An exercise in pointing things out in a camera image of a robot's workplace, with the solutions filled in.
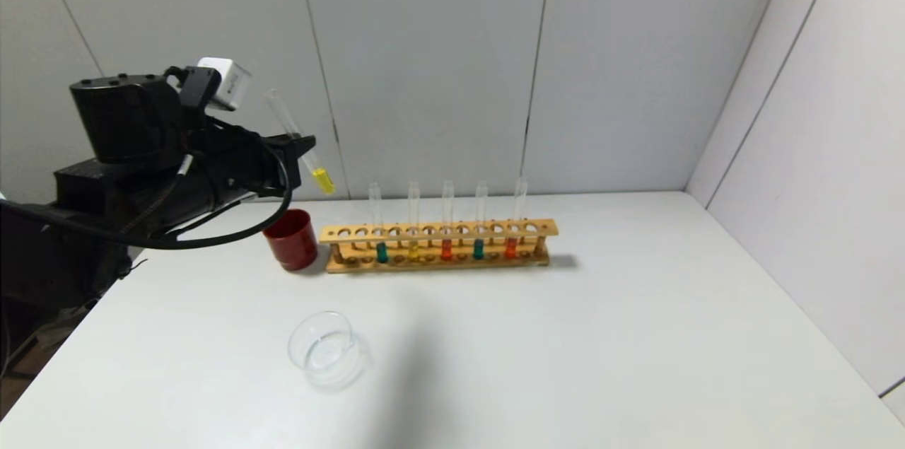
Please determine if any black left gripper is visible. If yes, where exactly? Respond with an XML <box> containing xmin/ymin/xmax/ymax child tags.
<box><xmin>200</xmin><ymin>132</ymin><xmax>317</xmax><ymax>198</ymax></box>

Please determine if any yellow pigment test tube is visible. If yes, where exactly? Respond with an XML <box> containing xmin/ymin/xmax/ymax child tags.
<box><xmin>407</xmin><ymin>182</ymin><xmax>421</xmax><ymax>262</ymax></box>
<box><xmin>265</xmin><ymin>88</ymin><xmax>336</xmax><ymax>195</ymax></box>

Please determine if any red pigment test tube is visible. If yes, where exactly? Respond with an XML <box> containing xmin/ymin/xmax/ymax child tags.
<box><xmin>505</xmin><ymin>177</ymin><xmax>528</xmax><ymax>259</ymax></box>
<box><xmin>442</xmin><ymin>180</ymin><xmax>455</xmax><ymax>261</ymax></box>

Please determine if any wooden test tube rack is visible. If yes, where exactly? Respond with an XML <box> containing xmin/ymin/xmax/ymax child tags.
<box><xmin>320</xmin><ymin>219</ymin><xmax>559</xmax><ymax>274</ymax></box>

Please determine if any red cylindrical cup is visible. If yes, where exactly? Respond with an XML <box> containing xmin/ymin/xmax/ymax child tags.
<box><xmin>263</xmin><ymin>209</ymin><xmax>320</xmax><ymax>272</ymax></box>

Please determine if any clear glass beaker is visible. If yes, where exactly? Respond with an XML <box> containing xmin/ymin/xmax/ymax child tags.
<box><xmin>288</xmin><ymin>310</ymin><xmax>368</xmax><ymax>387</ymax></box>

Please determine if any dark shelf furniture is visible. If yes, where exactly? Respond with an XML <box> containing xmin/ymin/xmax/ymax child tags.
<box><xmin>0</xmin><ymin>293</ymin><xmax>96</xmax><ymax>383</ymax></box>

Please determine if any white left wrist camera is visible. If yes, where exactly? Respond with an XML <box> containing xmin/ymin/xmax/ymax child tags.
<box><xmin>197</xmin><ymin>57</ymin><xmax>252</xmax><ymax>112</ymax></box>

